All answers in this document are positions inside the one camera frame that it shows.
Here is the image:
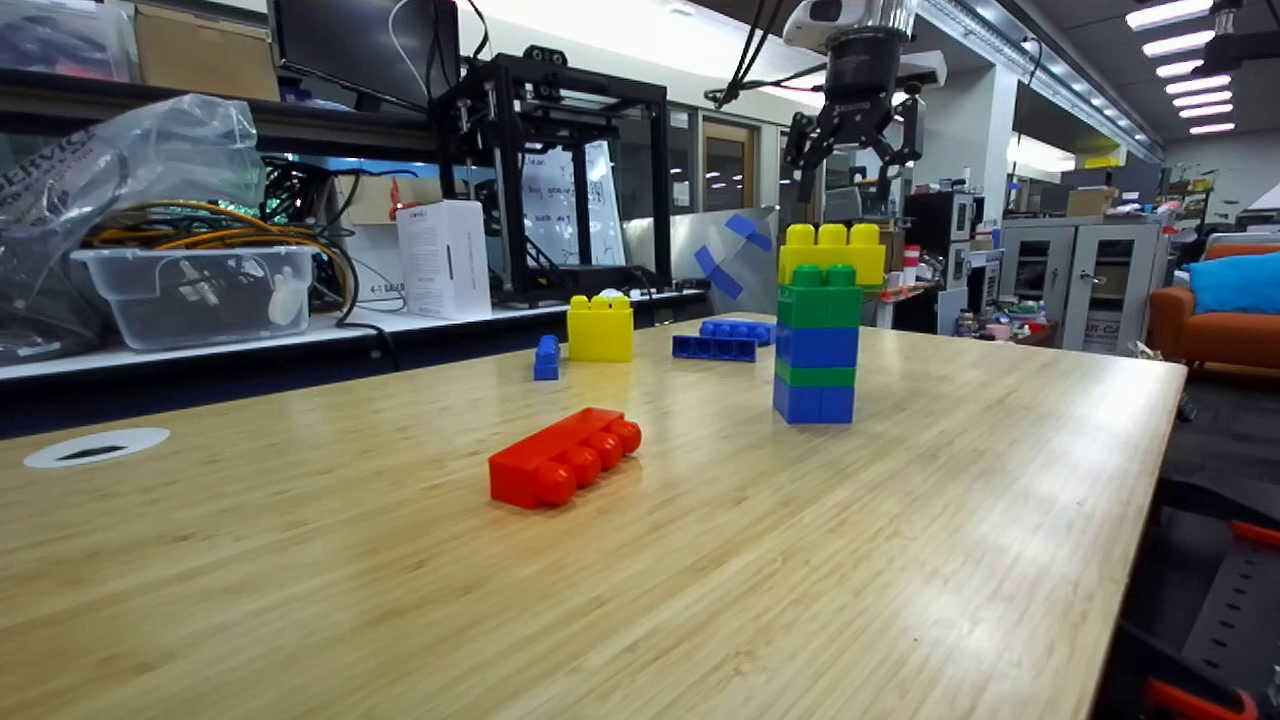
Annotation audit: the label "blue square toy block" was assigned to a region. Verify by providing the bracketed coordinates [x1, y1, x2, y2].
[771, 382, 861, 427]
[771, 322, 865, 371]

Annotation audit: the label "clear plastic storage bin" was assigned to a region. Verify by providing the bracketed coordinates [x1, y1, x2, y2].
[70, 241, 319, 356]

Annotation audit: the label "clear panel with blue tape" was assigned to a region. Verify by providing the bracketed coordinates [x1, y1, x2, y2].
[692, 204, 783, 322]

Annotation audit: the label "orange sofa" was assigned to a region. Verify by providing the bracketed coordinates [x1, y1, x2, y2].
[1149, 238, 1280, 385]

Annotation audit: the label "yellow tall two-stud block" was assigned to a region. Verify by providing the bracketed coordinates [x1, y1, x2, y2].
[562, 287, 639, 370]

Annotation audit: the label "clear plastic bag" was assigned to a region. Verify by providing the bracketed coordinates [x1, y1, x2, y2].
[0, 91, 270, 366]

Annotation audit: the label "grey double-door cabinet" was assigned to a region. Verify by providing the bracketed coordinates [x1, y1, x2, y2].
[996, 217, 1167, 356]

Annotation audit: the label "yellow three-stud toy block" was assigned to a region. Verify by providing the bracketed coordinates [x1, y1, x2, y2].
[775, 222, 892, 292]

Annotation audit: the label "blue cushion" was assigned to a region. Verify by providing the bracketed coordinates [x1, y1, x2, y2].
[1180, 251, 1280, 322]

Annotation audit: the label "orange cable coil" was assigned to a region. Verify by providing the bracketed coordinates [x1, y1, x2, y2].
[78, 197, 310, 257]

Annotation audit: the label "white cardboard box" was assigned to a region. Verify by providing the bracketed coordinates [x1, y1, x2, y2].
[390, 197, 494, 323]

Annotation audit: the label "dark shelf board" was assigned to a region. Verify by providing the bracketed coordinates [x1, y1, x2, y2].
[0, 67, 451, 156]

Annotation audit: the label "black chair red trim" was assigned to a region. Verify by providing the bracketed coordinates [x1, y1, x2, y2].
[1093, 511, 1280, 720]

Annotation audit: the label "black monitor screen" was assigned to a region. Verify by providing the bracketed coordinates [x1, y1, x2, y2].
[270, 0, 465, 117]

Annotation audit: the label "red eight-stud toy block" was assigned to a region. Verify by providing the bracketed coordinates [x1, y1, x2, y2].
[489, 404, 649, 511]

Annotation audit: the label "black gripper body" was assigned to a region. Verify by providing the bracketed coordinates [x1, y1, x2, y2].
[820, 23, 910, 137]

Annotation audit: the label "white table cable grommet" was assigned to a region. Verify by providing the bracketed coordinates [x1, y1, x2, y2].
[19, 424, 177, 477]

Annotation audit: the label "black machine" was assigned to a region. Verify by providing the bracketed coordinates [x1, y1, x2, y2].
[910, 190, 988, 264]

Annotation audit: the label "blue wide six-stud block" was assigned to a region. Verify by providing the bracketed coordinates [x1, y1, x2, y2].
[696, 317, 778, 353]

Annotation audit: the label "thin green toy block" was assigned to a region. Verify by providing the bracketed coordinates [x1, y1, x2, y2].
[771, 356, 865, 395]

